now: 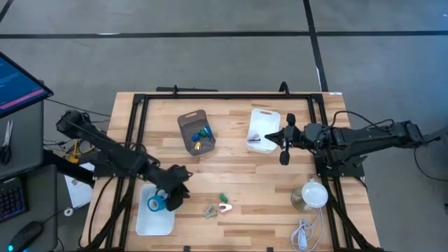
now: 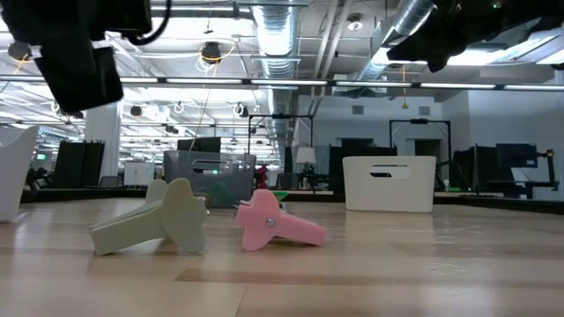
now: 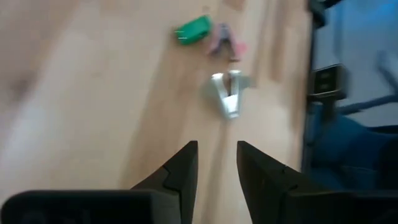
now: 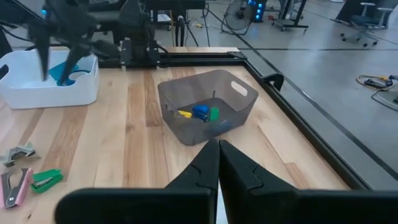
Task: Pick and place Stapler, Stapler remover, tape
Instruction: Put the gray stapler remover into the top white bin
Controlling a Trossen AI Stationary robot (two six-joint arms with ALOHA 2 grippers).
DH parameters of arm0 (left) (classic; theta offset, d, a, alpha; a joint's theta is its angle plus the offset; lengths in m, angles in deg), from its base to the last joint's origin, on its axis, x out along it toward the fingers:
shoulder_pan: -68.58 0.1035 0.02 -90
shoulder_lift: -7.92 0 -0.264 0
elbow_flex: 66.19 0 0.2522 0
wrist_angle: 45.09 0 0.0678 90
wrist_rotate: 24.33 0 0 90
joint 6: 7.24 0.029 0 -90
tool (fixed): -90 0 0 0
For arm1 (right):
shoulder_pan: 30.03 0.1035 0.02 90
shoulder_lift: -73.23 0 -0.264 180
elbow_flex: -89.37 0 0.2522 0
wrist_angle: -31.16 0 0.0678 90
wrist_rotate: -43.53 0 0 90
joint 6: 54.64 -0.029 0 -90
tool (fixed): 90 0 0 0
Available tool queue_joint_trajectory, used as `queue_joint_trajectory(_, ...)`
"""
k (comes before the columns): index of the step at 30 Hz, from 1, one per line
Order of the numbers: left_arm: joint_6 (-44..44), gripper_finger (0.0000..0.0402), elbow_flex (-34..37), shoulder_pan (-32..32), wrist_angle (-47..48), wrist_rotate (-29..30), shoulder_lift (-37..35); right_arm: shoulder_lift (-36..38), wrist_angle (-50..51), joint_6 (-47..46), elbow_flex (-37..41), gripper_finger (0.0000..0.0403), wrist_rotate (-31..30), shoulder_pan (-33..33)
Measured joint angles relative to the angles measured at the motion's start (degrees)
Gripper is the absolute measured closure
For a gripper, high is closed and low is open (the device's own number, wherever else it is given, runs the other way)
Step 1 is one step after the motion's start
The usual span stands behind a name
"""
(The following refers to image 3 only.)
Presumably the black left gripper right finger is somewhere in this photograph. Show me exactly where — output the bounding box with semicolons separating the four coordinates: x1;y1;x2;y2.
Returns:
236;140;326;224

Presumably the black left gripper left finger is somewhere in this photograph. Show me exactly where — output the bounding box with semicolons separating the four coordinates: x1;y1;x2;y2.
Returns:
130;140;199;224

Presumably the blue chair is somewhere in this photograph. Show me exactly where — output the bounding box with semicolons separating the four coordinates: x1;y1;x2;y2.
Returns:
306;104;398;191

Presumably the black table-level camera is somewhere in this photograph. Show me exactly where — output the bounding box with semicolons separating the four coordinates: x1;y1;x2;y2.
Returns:
307;63;348;102

